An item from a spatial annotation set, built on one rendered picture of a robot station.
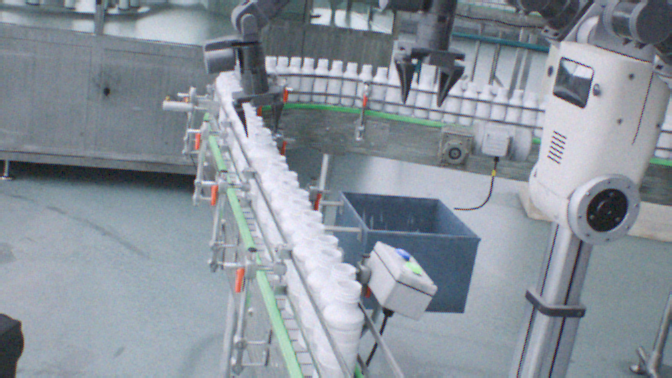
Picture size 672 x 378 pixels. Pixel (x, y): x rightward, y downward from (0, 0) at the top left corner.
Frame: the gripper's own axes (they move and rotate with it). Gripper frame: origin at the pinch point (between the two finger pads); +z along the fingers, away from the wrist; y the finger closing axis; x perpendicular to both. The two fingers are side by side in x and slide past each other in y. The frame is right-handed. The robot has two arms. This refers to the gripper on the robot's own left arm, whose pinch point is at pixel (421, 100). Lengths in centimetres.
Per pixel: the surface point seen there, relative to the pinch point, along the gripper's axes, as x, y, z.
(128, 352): 160, -39, 140
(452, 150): 156, 75, 48
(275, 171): 31.7, -17.2, 24.3
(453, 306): 56, 40, 65
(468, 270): 56, 42, 54
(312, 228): -3.9, -16.7, 23.0
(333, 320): -28.2, -17.8, 27.8
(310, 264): -9.3, -17.5, 27.3
